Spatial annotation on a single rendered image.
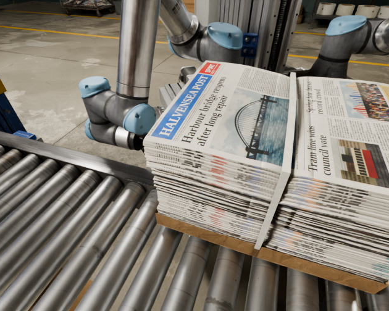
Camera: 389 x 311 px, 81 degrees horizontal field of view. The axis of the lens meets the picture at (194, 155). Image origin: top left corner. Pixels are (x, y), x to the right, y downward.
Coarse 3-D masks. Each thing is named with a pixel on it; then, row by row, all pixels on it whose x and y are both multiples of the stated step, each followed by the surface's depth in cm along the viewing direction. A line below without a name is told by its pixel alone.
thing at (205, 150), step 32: (224, 64) 47; (192, 96) 38; (224, 96) 38; (256, 96) 39; (160, 128) 32; (192, 128) 32; (224, 128) 32; (256, 128) 32; (160, 160) 32; (192, 160) 30; (224, 160) 28; (256, 160) 27; (160, 192) 39; (192, 192) 35; (224, 192) 32; (192, 224) 41; (224, 224) 38
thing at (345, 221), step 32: (320, 96) 39; (352, 96) 38; (384, 96) 37; (320, 128) 32; (352, 128) 32; (384, 128) 31; (320, 160) 27; (352, 160) 27; (384, 160) 27; (320, 192) 26; (352, 192) 25; (384, 192) 24; (320, 224) 30; (352, 224) 28; (384, 224) 26; (320, 256) 35; (352, 256) 32; (384, 256) 30
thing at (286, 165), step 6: (294, 78) 42; (294, 84) 40; (294, 90) 38; (294, 96) 36; (294, 102) 35; (294, 108) 33; (288, 114) 32; (294, 114) 32; (288, 120) 31; (294, 120) 31; (288, 126) 30; (294, 126) 30; (288, 132) 30; (288, 138) 29; (288, 144) 28; (288, 150) 28; (288, 156) 27; (288, 162) 27; (282, 168) 26; (288, 168) 26
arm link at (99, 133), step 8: (88, 120) 66; (88, 128) 65; (96, 128) 63; (104, 128) 63; (112, 128) 63; (88, 136) 67; (96, 136) 65; (104, 136) 64; (112, 136) 63; (112, 144) 66
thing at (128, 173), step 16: (0, 144) 67; (16, 144) 67; (32, 144) 67; (48, 144) 67; (64, 160) 61; (80, 160) 61; (96, 160) 61; (112, 160) 61; (128, 176) 57; (144, 176) 57
